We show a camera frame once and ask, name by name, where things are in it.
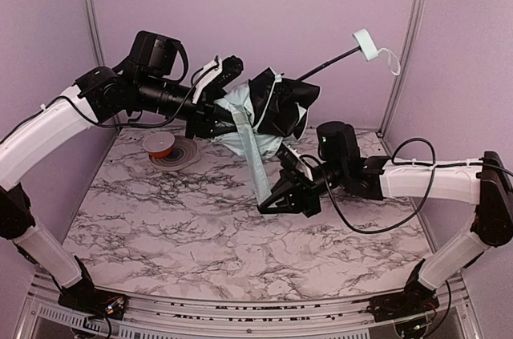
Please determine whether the mint green folding umbrella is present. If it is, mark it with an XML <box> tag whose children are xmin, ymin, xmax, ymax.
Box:
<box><xmin>212</xmin><ymin>29</ymin><xmax>402</xmax><ymax>204</ymax></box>

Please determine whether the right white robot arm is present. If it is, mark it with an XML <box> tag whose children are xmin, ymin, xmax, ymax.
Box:
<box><xmin>258</xmin><ymin>121</ymin><xmax>512</xmax><ymax>322</ymax></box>

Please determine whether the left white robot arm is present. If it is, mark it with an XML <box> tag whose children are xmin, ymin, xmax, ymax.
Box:
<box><xmin>1</xmin><ymin>30</ymin><xmax>241</xmax><ymax>320</ymax></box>

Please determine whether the grey ringed plate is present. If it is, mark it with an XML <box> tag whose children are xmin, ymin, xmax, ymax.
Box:
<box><xmin>148</xmin><ymin>135</ymin><xmax>200</xmax><ymax>172</ymax></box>

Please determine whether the orange white bowl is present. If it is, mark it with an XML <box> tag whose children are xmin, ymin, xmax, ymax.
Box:
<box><xmin>143</xmin><ymin>131</ymin><xmax>176</xmax><ymax>159</ymax></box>

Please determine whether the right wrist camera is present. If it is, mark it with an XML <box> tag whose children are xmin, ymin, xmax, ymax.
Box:
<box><xmin>276</xmin><ymin>143</ymin><xmax>314</xmax><ymax>183</ymax></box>

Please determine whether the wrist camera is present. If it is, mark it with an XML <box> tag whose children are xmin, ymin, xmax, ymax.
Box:
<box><xmin>276</xmin><ymin>143</ymin><xmax>314</xmax><ymax>183</ymax></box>
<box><xmin>191</xmin><ymin>55</ymin><xmax>244</xmax><ymax>105</ymax></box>

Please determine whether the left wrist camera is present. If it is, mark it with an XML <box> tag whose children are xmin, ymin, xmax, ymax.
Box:
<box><xmin>191</xmin><ymin>55</ymin><xmax>244</xmax><ymax>105</ymax></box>

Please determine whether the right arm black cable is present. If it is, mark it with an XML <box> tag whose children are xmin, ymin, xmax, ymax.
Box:
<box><xmin>300</xmin><ymin>137</ymin><xmax>513</xmax><ymax>235</ymax></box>

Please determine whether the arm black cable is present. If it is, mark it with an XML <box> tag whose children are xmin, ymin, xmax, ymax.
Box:
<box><xmin>0</xmin><ymin>94</ymin><xmax>141</xmax><ymax>147</ymax></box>
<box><xmin>300</xmin><ymin>137</ymin><xmax>513</xmax><ymax>235</ymax></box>

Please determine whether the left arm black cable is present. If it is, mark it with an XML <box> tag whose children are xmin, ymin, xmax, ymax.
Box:
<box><xmin>0</xmin><ymin>94</ymin><xmax>141</xmax><ymax>147</ymax></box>

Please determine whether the front aluminium rail base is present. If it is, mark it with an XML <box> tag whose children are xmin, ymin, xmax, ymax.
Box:
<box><xmin>13</xmin><ymin>272</ymin><xmax>483</xmax><ymax>338</ymax></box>

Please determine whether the left aluminium frame post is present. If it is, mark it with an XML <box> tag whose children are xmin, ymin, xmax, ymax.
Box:
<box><xmin>76</xmin><ymin>0</ymin><xmax>122</xmax><ymax>131</ymax></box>

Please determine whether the aluminium frame post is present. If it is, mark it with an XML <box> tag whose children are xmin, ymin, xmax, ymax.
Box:
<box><xmin>379</xmin><ymin>0</ymin><xmax>426</xmax><ymax>136</ymax></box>
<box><xmin>76</xmin><ymin>0</ymin><xmax>122</xmax><ymax>131</ymax></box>

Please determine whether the right aluminium frame post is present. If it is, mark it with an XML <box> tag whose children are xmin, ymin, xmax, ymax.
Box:
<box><xmin>379</xmin><ymin>0</ymin><xmax>426</xmax><ymax>136</ymax></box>

